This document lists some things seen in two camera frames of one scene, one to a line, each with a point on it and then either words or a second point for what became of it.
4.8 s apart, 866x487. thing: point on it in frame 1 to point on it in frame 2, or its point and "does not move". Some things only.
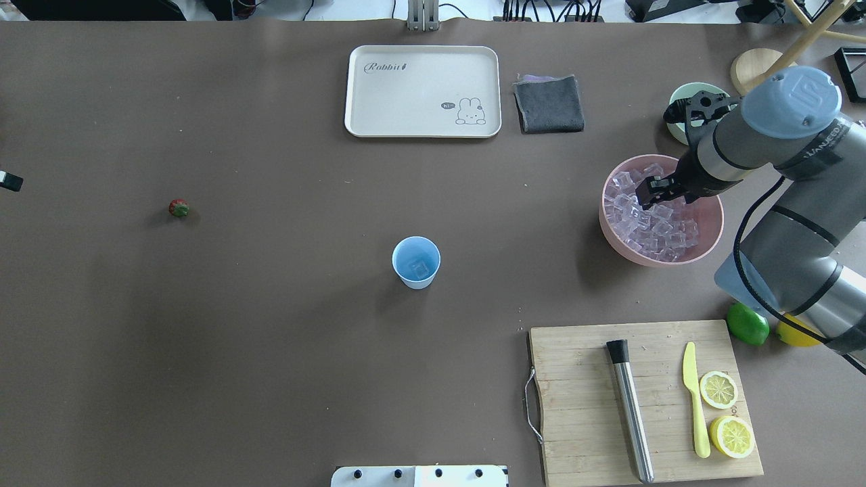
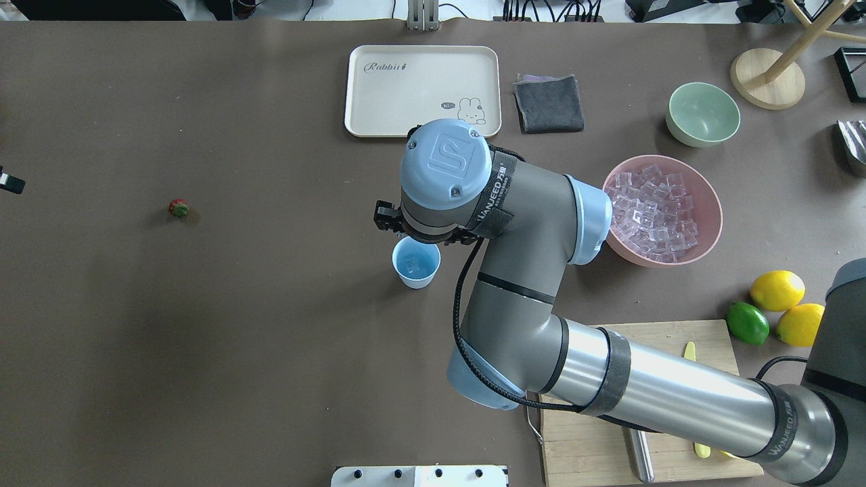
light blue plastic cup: x=416 y=260 does not move
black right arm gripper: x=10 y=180 does not move
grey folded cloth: x=548 y=105 does not move
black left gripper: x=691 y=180 to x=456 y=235
